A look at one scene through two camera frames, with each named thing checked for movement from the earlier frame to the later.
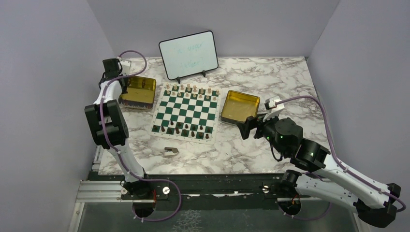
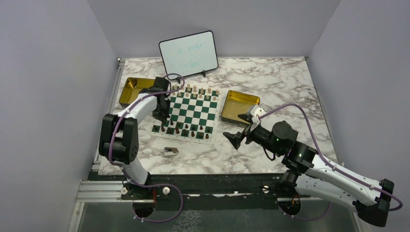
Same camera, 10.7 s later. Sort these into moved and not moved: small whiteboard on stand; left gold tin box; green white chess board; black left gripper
Moved: black left gripper
Not moved: left gold tin box; small whiteboard on stand; green white chess board
